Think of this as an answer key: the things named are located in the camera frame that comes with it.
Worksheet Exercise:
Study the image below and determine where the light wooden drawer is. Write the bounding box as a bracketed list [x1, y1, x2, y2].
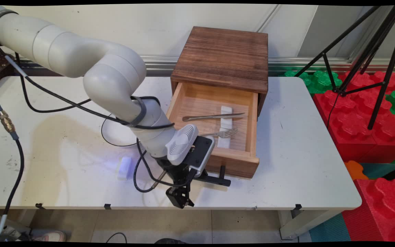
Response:
[166, 82, 261, 180]

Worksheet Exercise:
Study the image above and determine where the aluminium wall rail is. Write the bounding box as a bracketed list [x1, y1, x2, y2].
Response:
[12, 54, 395, 77]

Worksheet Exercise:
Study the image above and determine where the black cable with metal plug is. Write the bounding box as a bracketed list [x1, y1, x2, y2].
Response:
[133, 139, 167, 193]

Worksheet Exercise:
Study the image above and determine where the dark floor object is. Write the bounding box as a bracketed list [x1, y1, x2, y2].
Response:
[154, 238, 188, 244]

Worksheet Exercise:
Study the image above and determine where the black drawer handle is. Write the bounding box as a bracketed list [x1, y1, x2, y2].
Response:
[194, 165, 232, 188]

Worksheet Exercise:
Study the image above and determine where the teal foam mat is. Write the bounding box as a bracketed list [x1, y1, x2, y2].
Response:
[309, 213, 351, 243]

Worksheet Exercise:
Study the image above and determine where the large red foam block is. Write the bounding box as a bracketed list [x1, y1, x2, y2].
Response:
[312, 71, 395, 164]
[342, 178, 395, 243]

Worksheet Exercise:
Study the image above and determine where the white rectangular cutlery rest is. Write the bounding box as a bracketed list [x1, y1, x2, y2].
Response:
[217, 128, 232, 149]
[117, 157, 132, 181]
[219, 105, 233, 128]

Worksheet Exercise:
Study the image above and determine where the black floor cable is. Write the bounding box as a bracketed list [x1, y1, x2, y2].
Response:
[105, 232, 128, 244]

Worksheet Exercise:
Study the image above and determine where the silver fork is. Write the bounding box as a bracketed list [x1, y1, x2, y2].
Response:
[197, 127, 239, 139]

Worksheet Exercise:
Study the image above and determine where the white table leg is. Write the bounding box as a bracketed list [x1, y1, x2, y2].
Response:
[278, 209, 343, 240]

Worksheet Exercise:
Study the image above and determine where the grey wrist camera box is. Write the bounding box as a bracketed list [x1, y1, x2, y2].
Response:
[184, 136, 216, 178]

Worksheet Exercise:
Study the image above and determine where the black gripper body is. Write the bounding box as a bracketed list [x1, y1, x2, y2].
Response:
[157, 158, 198, 189]

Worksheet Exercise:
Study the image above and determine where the orange foam piece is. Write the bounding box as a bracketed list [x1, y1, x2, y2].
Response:
[344, 160, 369, 181]

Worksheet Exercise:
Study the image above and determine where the white plate with black rim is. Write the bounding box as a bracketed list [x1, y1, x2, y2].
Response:
[101, 113, 140, 148]

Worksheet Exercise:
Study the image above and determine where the black camera tripod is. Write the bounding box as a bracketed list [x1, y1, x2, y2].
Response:
[294, 5, 395, 130]

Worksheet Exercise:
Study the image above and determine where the beige shoe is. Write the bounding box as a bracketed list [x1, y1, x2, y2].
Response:
[29, 230, 67, 243]

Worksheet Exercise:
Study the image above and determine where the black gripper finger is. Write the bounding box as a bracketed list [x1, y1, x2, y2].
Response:
[180, 187, 195, 208]
[165, 187, 184, 209]

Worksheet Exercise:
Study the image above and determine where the silver table knife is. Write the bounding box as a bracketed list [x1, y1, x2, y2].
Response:
[182, 112, 246, 122]

